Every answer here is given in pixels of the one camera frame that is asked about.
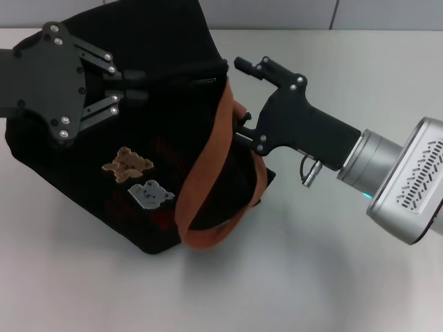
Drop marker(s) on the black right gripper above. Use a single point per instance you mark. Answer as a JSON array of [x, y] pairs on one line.
[[297, 124]]

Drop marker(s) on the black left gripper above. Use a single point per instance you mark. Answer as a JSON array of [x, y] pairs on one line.
[[48, 79]]

